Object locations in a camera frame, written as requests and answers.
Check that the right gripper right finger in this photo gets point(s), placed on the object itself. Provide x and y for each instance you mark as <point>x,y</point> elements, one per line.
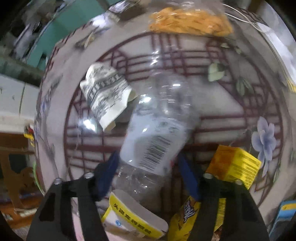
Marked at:
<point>222,206</point>

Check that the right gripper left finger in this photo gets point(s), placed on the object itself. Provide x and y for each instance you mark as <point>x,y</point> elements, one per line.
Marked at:
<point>67,200</point>

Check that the colourful blue booklet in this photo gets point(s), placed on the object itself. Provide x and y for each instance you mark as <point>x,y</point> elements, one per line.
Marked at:
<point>284,224</point>

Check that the bag of orange snacks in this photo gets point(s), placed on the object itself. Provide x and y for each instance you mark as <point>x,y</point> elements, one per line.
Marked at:
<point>197,22</point>

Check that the yellow white medicine box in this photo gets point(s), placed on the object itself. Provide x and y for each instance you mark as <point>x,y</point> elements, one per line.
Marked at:
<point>127,216</point>

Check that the black white patterned carton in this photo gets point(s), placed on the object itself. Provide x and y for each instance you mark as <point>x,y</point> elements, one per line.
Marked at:
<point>107,93</point>

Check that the dark brown snack packet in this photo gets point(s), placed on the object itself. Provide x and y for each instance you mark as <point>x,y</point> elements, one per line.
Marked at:
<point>126,10</point>

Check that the yellow tea drink carton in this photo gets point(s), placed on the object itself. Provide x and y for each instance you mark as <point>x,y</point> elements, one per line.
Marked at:
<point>222,182</point>

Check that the clear crushed plastic bottle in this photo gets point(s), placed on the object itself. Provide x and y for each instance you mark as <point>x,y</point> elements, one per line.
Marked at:
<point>161,124</point>

